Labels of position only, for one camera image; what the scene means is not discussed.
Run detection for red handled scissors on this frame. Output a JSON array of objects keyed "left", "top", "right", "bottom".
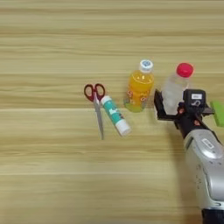
[{"left": 83, "top": 83, "right": 106, "bottom": 141}]

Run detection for clear water bottle red cap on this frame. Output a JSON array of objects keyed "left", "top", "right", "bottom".
[{"left": 161, "top": 62, "right": 194, "bottom": 116}]

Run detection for teal and white glue stick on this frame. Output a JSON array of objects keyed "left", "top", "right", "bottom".
[{"left": 100, "top": 94, "right": 132, "bottom": 137}]

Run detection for orange juice bottle white cap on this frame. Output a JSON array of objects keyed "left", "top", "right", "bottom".
[{"left": 123, "top": 59, "right": 155, "bottom": 114}]

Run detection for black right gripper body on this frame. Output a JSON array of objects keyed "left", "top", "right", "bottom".
[{"left": 157, "top": 106, "right": 215, "bottom": 139}]

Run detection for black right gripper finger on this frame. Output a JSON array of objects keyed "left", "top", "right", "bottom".
[
  {"left": 153, "top": 88, "right": 169, "bottom": 121},
  {"left": 205, "top": 101, "right": 216, "bottom": 115}
]

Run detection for green flat block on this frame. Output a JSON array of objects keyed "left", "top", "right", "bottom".
[{"left": 210, "top": 100, "right": 224, "bottom": 128}]

